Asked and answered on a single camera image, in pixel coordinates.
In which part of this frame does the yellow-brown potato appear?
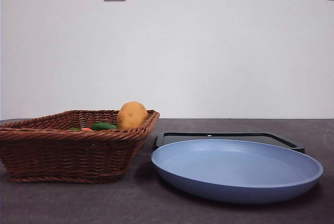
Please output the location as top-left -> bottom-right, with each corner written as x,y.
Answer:
116,101 -> 149,131

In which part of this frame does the green chili pepper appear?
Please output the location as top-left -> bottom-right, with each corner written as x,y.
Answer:
90,122 -> 118,132

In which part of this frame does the brown wicker basket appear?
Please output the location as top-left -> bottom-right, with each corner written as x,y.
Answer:
0,109 -> 160,184

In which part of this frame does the blue round plate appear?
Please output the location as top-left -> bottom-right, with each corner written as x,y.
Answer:
150,139 -> 325,204

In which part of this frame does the black flat tray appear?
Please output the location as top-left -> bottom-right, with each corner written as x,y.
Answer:
155,132 -> 305,154

